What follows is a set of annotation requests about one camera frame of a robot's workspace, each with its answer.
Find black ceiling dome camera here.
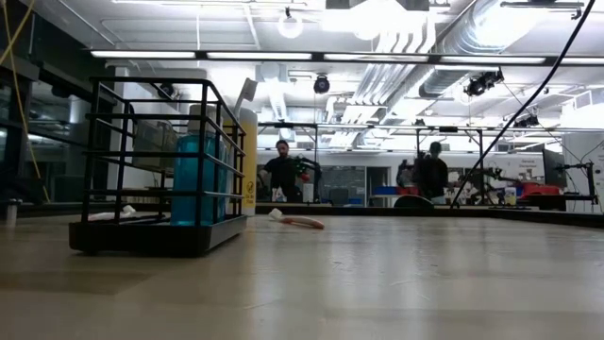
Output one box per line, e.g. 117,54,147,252
312,74,332,95

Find yellow post with warning sign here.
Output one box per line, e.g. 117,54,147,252
222,107,260,217

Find yellow cord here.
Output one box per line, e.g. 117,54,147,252
0,0,51,204

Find white ceiling pipe bundle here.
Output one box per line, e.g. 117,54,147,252
351,21,438,112

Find black ceiling spotlight cluster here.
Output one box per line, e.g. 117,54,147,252
463,69,506,98

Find blue mouthwash bottle white cap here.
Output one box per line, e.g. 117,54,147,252
170,103,220,228

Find black computer monitor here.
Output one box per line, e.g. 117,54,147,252
541,147,569,190

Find black wire basket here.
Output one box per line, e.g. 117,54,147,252
67,76,249,259

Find round ceiling lamp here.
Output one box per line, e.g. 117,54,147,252
277,12,305,41

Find person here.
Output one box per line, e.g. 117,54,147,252
257,139,306,204
413,141,450,206

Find small grey cylinder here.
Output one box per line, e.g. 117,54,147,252
4,197,24,229

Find silver ventilation duct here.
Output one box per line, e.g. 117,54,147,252
417,0,525,98

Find black chair back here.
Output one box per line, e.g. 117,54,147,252
393,194,436,210

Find black workstation frame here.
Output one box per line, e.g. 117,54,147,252
257,121,486,207

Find long ceiling light bar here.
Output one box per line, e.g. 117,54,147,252
89,49,604,66

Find purple and white toothbrush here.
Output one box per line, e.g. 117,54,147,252
232,76,260,120

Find orange and white toothbrush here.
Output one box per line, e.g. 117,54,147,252
267,207,327,231
87,204,139,223

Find long black cable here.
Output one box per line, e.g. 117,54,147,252
449,0,598,210

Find red storage bin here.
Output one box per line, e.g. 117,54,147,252
517,181,563,198

